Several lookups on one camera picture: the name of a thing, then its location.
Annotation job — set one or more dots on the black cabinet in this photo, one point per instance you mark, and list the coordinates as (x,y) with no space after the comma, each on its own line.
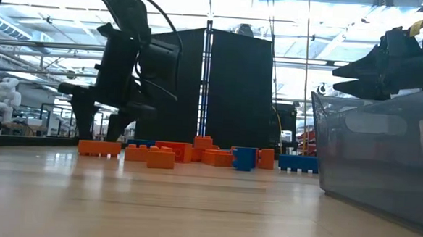
(287,117)

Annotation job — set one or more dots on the thin vertical metal pole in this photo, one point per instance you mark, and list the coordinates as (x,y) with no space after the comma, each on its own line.
(306,65)

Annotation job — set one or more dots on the orange plastic building block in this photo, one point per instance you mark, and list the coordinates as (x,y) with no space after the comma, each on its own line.
(216,158)
(196,154)
(99,148)
(137,154)
(179,150)
(203,142)
(266,158)

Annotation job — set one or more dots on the white box device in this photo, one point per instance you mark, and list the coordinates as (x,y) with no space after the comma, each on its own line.
(286,136)

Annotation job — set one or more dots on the transparent grey plastic bin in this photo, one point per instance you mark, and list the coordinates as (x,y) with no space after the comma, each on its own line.
(376,160)

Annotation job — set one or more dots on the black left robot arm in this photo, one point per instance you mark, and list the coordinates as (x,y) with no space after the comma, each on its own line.
(126,9)

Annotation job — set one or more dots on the white humanoid robot figure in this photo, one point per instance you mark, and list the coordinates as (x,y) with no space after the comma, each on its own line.
(6,98)

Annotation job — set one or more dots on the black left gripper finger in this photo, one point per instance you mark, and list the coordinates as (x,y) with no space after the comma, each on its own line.
(120,124)
(83,111)

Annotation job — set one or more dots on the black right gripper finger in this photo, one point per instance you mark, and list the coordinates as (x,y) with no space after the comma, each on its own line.
(370,67)
(372,90)

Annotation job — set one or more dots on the black partition post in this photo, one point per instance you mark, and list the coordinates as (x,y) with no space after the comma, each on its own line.
(207,60)

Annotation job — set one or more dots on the black metal rack frame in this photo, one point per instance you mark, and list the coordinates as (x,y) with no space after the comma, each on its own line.
(52,105)

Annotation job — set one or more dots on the red shelf clutter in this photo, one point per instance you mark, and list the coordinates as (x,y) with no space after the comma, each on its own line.
(306,138)

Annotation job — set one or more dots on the black fabric partition panel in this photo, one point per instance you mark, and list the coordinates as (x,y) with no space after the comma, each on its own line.
(240,91)
(187,95)

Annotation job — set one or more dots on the blue plastic building block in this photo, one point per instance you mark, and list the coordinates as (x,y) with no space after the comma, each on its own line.
(298,162)
(244,158)
(141,142)

